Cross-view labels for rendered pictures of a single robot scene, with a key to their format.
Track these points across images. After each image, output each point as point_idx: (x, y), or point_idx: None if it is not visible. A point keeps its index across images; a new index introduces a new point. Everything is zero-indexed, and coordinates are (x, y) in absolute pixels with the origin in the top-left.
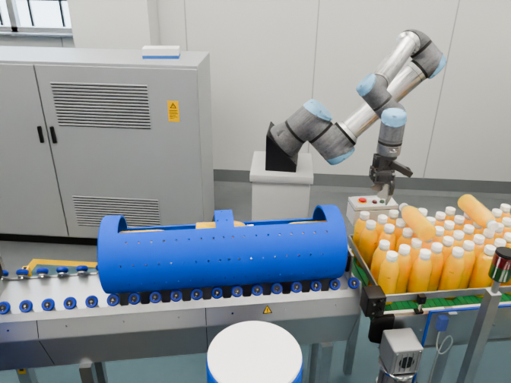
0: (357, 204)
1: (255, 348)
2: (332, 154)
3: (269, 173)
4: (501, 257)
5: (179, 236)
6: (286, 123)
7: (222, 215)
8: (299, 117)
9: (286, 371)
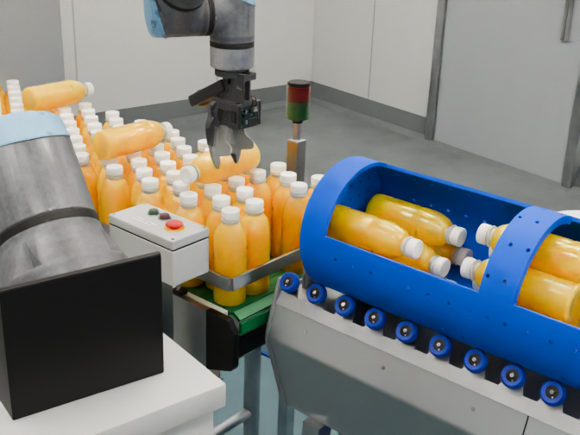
0: (192, 228)
1: None
2: None
3: (175, 358)
4: (310, 86)
5: None
6: (79, 212)
7: (545, 214)
8: (76, 166)
9: (577, 214)
